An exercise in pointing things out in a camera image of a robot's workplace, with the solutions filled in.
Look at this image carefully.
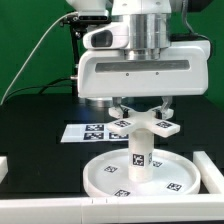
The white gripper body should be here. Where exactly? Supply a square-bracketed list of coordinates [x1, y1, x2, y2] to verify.
[78, 40, 210, 98]

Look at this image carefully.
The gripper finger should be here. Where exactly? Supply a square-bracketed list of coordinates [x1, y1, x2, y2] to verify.
[112, 97, 126, 117]
[160, 96, 173, 119]

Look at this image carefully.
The white cross-shaped table base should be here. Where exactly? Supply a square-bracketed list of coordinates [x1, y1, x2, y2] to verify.
[106, 106, 180, 138]

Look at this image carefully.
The white round table top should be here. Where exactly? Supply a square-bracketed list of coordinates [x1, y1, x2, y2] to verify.
[83, 149, 201, 197]

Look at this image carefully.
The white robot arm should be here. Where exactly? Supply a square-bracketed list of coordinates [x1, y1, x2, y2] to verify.
[66, 0, 211, 112]

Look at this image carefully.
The white marker sheet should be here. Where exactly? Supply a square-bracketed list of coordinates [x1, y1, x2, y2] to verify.
[61, 123, 128, 143]

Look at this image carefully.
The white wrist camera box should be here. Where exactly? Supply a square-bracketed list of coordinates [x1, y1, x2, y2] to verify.
[83, 22, 129, 49]

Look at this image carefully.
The black base cable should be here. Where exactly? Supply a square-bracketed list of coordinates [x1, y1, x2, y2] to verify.
[3, 77, 79, 104]

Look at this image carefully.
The black camera on stand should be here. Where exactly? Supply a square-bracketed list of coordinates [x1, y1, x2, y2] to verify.
[59, 10, 111, 80]

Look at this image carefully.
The grey camera cable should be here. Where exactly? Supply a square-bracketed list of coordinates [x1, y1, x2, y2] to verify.
[0, 12, 79, 107]

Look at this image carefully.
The white right fence rail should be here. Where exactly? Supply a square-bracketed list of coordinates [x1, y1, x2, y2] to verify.
[193, 151, 224, 195]

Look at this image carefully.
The white fence rail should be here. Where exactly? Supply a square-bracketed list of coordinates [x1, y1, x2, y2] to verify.
[0, 194, 224, 224]
[193, 151, 224, 195]
[0, 156, 8, 184]

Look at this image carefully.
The white front fence rail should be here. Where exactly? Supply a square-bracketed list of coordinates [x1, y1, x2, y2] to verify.
[0, 194, 224, 224]

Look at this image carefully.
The white left fence rail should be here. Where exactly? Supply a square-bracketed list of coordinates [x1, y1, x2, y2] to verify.
[0, 156, 8, 184]

